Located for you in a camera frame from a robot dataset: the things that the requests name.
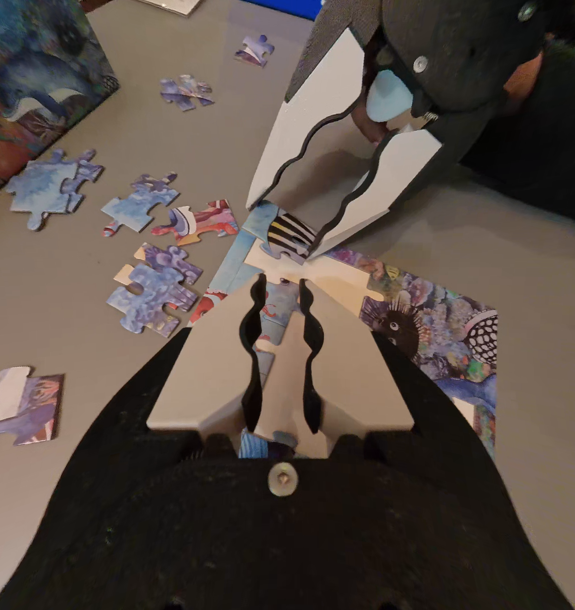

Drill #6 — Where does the pile of loose puzzle pieces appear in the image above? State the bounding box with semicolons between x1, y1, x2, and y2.
5;148;241;338

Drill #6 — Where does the pink lined coral puzzle piece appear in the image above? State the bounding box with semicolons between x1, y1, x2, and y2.
178;81;216;112

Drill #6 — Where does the white patch blue puzzle piece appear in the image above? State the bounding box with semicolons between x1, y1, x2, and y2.
0;365;65;449

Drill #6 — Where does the blue plastic object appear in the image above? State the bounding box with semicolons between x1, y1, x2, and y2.
268;0;324;21

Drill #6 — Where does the person's right hand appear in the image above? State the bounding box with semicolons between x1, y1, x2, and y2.
351;101;392;147

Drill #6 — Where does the purple white tabbed puzzle piece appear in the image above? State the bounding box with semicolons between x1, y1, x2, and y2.
234;34;276;68

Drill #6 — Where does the striped fish puzzle piece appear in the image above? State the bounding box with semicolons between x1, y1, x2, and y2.
260;212;318;266

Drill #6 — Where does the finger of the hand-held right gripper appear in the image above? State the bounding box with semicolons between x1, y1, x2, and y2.
245;26;367;211
307;128;445;261

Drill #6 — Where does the ocean jigsaw puzzle board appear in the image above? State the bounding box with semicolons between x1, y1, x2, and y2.
187;200;499;461

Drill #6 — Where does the illustrated puzzle box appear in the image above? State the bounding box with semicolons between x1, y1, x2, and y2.
0;0;121;204

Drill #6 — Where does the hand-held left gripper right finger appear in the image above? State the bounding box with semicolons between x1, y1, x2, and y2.
299;278;416;435

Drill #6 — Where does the purple blue puzzle piece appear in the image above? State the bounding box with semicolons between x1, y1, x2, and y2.
159;74;198;104

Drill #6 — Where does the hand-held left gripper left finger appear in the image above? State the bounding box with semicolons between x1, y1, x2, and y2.
146;273;268;433

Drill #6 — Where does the person's right forearm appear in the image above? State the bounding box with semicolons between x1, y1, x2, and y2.
459;29;575;226

